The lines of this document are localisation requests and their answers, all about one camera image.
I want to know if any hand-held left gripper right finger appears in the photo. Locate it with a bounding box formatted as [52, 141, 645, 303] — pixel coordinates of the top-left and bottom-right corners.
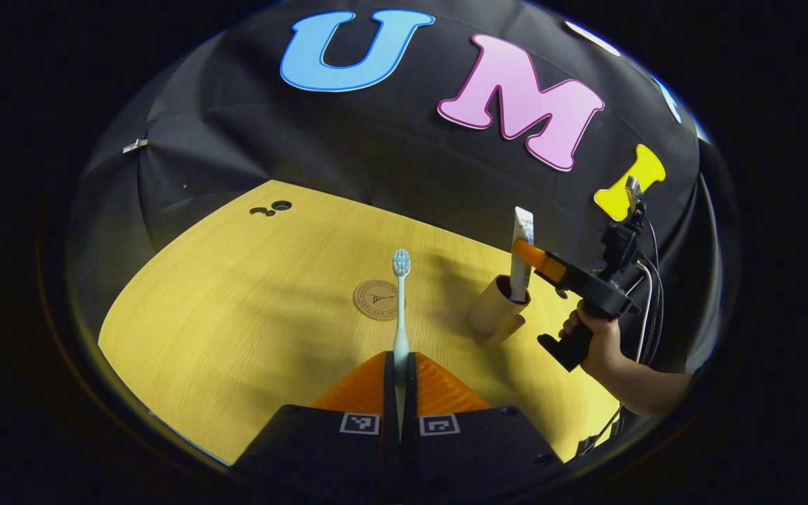
[404, 351, 566, 486]

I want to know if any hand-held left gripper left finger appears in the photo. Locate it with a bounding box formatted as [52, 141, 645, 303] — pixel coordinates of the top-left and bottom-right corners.
[231, 350, 400, 486]

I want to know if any white toothpaste tube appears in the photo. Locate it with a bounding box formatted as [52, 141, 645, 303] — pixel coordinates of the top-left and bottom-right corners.
[509, 206, 535, 302]

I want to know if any beige cup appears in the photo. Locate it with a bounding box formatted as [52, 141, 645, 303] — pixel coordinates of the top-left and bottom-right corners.
[466, 275, 532, 344]

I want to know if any light blue toothbrush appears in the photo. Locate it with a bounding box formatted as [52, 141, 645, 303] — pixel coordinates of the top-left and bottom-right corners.
[392, 248, 412, 439]

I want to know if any round brown coaster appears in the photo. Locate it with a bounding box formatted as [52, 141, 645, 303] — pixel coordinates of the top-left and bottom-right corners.
[353, 279, 401, 321]

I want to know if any black backdrop cloth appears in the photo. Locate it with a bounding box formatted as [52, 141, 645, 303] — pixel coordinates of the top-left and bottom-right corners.
[67, 0, 727, 379]

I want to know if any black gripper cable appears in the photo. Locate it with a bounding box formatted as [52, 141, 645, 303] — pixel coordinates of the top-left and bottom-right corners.
[628, 217, 666, 365]

